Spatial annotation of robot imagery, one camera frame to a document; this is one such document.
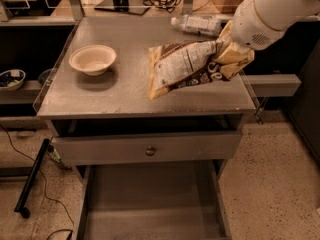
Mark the bowl with dark items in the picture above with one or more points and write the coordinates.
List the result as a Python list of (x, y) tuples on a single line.
[(11, 80)]

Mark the grey middle drawer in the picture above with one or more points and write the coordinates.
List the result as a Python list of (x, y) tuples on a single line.
[(153, 201)]

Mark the cream paper bowl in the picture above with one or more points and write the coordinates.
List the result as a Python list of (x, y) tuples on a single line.
[(92, 60)]

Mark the round metal drawer knob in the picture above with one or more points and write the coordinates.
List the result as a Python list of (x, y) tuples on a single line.
[(150, 151)]

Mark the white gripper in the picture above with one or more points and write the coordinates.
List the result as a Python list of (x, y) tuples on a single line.
[(250, 24)]

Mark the black monitor stand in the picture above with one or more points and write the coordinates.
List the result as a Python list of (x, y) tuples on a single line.
[(133, 7)]

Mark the grey drawer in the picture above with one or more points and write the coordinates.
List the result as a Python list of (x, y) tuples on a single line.
[(153, 201), (124, 149)]

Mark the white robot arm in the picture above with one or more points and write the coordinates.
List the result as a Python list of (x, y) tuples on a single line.
[(281, 14)]

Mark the grey side shelf left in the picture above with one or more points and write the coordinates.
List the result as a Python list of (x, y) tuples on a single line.
[(26, 94)]

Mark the grey side shelf right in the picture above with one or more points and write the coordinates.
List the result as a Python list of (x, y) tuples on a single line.
[(274, 85)]

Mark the grey top drawer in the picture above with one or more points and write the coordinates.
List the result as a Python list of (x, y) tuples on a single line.
[(124, 149)]

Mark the black bar on floor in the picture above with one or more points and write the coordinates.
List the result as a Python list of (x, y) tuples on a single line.
[(20, 206)]

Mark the brown chip bag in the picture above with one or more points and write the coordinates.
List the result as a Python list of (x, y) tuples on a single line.
[(179, 65)]

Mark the clear plastic water bottle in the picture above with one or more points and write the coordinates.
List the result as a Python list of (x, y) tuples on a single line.
[(202, 25)]

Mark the grey drawer cabinet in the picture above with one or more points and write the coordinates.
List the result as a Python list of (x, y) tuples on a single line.
[(116, 103)]

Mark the grey side shelf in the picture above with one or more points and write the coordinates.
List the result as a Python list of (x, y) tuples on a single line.
[(26, 94), (274, 85)]

